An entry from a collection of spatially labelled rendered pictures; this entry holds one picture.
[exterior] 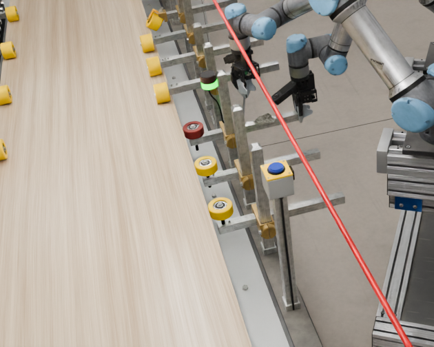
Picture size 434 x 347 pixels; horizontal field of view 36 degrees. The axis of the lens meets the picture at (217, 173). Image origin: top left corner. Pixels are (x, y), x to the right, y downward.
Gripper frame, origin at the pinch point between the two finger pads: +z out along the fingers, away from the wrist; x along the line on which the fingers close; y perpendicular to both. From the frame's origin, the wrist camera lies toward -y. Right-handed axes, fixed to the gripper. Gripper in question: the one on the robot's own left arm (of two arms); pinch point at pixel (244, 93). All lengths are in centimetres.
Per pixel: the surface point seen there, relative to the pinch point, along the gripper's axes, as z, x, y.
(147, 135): 9.8, -35.2, -17.4
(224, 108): 1.6, -9.7, 0.8
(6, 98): 4, -70, -82
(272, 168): -21, -36, 72
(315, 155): 17.7, 8.8, 29.4
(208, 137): 15.0, -15.2, -6.1
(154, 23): 4, 12, -100
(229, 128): 10.7, -9.1, 0.8
